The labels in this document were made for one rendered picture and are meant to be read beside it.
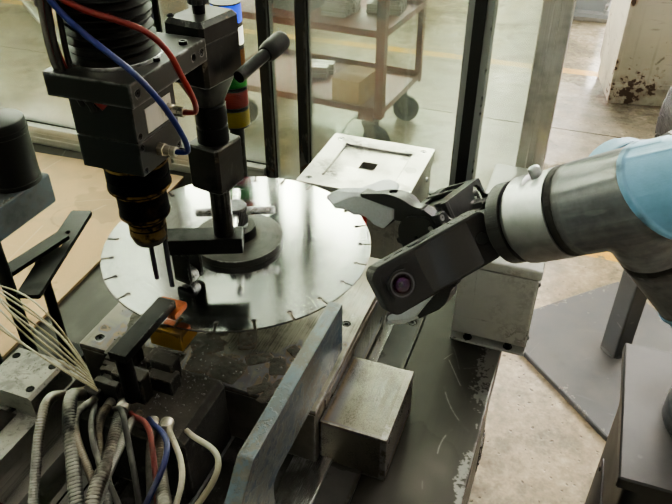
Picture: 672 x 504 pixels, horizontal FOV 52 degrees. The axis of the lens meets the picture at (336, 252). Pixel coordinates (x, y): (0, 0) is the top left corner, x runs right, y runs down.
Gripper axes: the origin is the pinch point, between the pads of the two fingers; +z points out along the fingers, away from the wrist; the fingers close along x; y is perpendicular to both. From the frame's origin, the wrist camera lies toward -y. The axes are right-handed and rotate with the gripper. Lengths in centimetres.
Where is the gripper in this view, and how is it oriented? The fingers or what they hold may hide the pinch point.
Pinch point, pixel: (353, 263)
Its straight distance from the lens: 72.4
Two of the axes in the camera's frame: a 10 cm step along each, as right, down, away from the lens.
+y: 6.4, -4.5, 6.3
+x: -4.3, -8.8, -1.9
